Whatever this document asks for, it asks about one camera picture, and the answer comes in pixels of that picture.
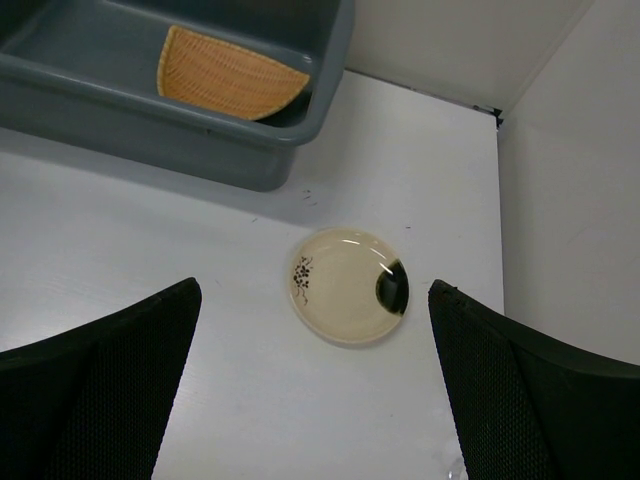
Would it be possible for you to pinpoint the grey plastic bin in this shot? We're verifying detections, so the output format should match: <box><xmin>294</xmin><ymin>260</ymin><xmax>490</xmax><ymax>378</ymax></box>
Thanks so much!
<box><xmin>1</xmin><ymin>1</ymin><xmax>355</xmax><ymax>192</ymax></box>

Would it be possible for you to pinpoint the cream plate with black pattern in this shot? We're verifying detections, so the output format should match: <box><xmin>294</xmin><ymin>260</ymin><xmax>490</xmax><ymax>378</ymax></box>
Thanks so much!
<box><xmin>289</xmin><ymin>227</ymin><xmax>410</xmax><ymax>347</ymax></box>

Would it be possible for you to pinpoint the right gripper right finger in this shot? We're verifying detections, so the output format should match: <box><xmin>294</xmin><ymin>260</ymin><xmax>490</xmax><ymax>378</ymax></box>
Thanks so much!
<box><xmin>428</xmin><ymin>280</ymin><xmax>639</xmax><ymax>479</ymax></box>

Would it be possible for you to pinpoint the orange woven fan basket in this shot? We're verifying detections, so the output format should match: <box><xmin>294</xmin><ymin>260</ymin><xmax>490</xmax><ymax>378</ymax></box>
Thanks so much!
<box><xmin>156</xmin><ymin>25</ymin><xmax>310</xmax><ymax>121</ymax></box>

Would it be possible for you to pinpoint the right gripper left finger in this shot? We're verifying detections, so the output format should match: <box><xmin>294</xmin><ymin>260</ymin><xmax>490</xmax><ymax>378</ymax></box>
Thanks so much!
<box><xmin>1</xmin><ymin>278</ymin><xmax>202</xmax><ymax>479</ymax></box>

